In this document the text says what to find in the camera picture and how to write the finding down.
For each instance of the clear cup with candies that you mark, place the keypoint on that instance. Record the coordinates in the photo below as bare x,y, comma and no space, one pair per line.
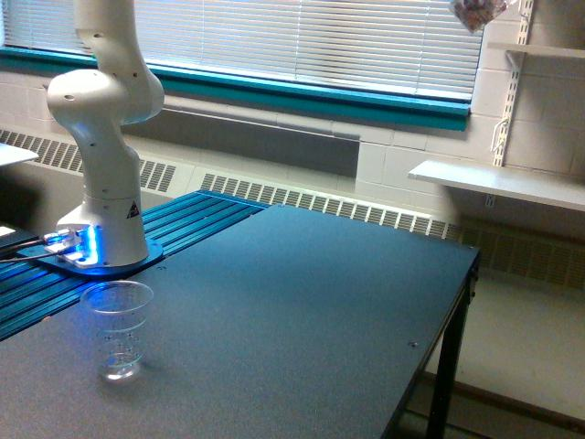
474,15

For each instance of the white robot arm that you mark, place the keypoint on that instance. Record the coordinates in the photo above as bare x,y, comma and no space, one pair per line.
93,105

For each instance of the teal window sill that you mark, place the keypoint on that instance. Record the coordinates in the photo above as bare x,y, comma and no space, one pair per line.
368,107

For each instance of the clear plastic cup on table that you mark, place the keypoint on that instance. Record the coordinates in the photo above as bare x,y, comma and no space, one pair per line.
116,313

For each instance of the black table leg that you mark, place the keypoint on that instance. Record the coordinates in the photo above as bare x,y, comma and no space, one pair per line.
452,340

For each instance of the white window blinds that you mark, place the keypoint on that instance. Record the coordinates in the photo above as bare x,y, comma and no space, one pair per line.
413,48

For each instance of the baseboard radiator grille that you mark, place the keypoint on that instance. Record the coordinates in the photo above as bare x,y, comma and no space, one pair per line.
550,261

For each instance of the white box at left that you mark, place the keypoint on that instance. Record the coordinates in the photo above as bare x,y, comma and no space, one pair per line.
10,155

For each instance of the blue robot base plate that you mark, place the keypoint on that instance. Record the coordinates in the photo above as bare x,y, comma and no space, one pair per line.
156,254

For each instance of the white lower wall shelf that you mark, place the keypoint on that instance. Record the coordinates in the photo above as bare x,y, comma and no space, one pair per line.
531,186

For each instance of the white wall shelf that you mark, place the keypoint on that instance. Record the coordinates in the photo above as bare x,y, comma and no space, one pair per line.
531,186
540,51

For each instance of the white shelf bracket rail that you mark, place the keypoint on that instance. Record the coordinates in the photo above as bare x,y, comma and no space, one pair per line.
515,57

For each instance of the white upper wall shelf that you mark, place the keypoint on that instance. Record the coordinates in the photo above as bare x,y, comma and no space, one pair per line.
540,51

